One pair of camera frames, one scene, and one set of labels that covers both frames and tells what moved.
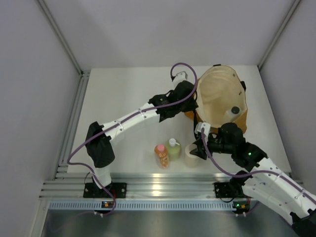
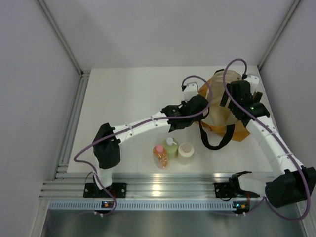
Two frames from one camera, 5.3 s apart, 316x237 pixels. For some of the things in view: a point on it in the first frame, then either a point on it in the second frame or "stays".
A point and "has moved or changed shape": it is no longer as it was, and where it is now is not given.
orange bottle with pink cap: (161, 151) stays
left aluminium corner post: (60, 34) stays
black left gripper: (192, 106) → (201, 117)
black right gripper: (199, 151) → (256, 97)
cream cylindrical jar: (191, 161) → (185, 153)
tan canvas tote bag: (218, 90) has moved or changed shape
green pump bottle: (174, 149) has moved or changed shape
